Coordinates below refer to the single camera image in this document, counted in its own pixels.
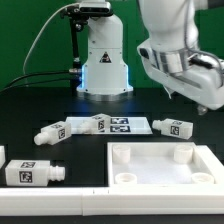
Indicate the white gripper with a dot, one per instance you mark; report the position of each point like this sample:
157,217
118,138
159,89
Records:
198,84

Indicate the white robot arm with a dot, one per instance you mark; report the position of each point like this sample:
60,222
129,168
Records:
170,56

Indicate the white sheet with markers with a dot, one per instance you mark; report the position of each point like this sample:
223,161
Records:
118,125

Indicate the black camera on stand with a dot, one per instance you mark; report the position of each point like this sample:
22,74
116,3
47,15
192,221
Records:
88,8

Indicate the white front fence wall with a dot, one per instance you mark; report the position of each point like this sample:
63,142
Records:
191,199

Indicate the white fence wall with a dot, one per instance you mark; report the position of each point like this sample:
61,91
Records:
191,199
2,156

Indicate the white left fence wall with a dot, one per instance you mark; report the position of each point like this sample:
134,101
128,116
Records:
2,156

